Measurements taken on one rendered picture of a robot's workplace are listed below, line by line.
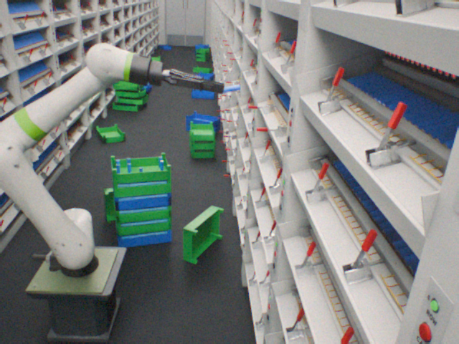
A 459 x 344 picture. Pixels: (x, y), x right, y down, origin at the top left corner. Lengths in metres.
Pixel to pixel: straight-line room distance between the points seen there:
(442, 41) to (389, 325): 0.37
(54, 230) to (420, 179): 1.19
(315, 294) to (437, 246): 0.55
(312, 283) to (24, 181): 0.91
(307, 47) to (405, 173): 0.48
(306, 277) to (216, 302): 1.08
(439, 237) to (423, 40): 0.21
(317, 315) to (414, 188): 0.45
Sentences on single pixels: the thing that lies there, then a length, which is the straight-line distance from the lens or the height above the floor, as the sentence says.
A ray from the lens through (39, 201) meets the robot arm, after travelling 1.45.
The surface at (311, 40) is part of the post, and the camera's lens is 0.98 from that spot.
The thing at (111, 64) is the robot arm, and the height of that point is 1.13.
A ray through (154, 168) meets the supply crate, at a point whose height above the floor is 0.40.
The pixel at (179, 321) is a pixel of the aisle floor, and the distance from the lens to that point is 1.96.
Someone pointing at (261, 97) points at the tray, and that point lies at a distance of 1.71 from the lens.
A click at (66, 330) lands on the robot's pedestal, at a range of 1.92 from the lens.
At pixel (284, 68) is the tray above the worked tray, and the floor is 1.15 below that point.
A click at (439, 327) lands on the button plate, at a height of 1.07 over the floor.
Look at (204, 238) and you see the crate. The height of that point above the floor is 0.02.
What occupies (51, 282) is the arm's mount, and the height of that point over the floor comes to 0.29.
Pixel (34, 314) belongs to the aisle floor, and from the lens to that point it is 2.12.
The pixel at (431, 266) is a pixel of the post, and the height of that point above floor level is 1.11.
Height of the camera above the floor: 1.35
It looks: 24 degrees down
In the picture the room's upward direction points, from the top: 3 degrees clockwise
